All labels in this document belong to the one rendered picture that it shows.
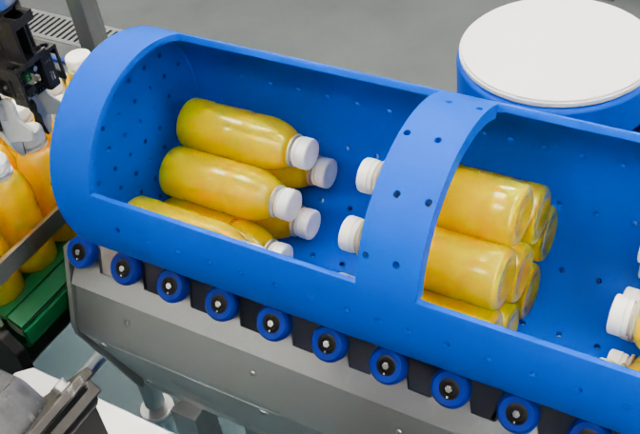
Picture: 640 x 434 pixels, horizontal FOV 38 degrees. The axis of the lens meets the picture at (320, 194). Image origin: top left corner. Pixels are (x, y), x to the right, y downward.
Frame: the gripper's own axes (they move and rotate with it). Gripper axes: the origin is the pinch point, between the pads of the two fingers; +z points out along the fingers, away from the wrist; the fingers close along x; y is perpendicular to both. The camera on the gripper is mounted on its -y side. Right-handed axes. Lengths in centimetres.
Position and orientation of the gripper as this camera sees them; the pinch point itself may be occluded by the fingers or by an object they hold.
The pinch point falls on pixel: (29, 134)
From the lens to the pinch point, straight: 130.3
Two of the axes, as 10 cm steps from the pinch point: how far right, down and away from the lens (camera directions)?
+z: 1.1, 7.5, 6.5
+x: 4.9, -6.2, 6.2
